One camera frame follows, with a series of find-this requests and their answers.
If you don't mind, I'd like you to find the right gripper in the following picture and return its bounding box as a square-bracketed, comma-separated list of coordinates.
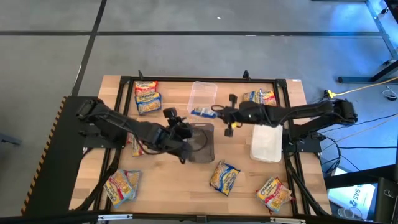
[217, 101, 252, 138]

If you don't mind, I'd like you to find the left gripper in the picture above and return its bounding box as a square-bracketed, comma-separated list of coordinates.
[167, 116, 194, 164]

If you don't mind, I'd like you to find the blue Maruchan noodle pack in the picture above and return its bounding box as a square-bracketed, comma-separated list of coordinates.
[242, 89, 264, 104]
[209, 160, 241, 197]
[134, 92, 163, 116]
[190, 106, 218, 119]

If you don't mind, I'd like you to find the yellow noodle packet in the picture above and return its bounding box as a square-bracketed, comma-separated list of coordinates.
[103, 169, 135, 208]

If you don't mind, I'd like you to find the white plastic bin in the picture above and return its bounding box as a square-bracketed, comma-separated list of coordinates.
[250, 123, 284, 164]

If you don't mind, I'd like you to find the clear plastic bin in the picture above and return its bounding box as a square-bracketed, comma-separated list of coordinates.
[187, 80, 218, 116]

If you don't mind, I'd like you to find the black hazard-striped platform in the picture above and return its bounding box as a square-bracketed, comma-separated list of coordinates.
[21, 95, 103, 217]

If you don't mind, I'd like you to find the black desk foot bar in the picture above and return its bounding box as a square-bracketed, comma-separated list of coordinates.
[323, 164, 398, 190]

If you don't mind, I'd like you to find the white printed box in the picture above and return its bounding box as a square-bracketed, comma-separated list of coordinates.
[328, 183, 377, 218]

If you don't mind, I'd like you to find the clear plastic cup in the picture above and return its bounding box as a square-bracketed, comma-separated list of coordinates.
[337, 207, 363, 220]

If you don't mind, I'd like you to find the grey metal foot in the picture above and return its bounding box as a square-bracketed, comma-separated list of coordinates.
[0, 133, 22, 147]

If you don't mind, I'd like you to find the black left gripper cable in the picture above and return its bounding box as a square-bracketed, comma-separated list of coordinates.
[191, 128, 209, 154]

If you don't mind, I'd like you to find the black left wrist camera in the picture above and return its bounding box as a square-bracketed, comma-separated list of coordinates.
[162, 106, 178, 122]

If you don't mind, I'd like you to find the black aluminium table frame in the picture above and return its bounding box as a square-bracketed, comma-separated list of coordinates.
[70, 70, 332, 218]

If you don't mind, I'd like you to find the silver metal bracket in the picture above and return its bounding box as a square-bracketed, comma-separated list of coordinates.
[269, 217, 307, 224]
[98, 213, 134, 222]

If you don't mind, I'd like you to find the beige floor cable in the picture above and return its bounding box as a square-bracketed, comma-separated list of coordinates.
[323, 117, 398, 147]

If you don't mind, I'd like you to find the yellow extension cable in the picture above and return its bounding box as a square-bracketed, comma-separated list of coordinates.
[334, 76, 398, 97]

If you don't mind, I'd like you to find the black metal desk frame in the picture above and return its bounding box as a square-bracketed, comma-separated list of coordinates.
[338, 0, 398, 85]

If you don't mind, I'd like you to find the black floor cable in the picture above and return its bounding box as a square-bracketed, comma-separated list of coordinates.
[326, 113, 398, 133]

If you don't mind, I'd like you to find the white coiled cable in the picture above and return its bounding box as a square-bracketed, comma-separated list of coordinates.
[382, 89, 398, 102]

